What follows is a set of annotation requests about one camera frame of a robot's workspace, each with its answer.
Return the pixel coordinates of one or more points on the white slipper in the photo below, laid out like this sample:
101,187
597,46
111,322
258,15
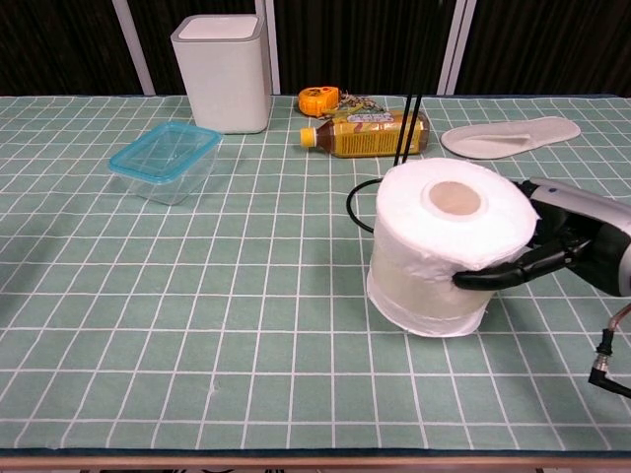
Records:
512,138

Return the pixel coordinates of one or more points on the white frame post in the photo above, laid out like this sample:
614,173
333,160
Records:
135,49
458,44
276,49

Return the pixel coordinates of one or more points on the white square trash bin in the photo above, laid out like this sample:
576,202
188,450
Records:
222,79

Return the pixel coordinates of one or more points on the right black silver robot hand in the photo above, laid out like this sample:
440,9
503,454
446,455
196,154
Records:
606,246

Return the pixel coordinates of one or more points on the patterned snack packet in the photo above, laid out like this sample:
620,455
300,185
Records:
362,103

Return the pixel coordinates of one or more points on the green checked tablecloth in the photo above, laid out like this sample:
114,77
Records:
246,315

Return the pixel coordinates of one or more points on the tea bottle with yellow cap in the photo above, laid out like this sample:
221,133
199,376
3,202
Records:
365,140

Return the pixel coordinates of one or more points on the orange tape measure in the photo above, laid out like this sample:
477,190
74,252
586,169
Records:
318,101

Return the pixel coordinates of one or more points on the white toilet paper roll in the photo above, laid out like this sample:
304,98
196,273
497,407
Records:
419,246

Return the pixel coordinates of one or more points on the clear container with blue lid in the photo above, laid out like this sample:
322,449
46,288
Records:
165,157

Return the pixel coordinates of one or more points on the black curtain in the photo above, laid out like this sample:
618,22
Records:
49,39

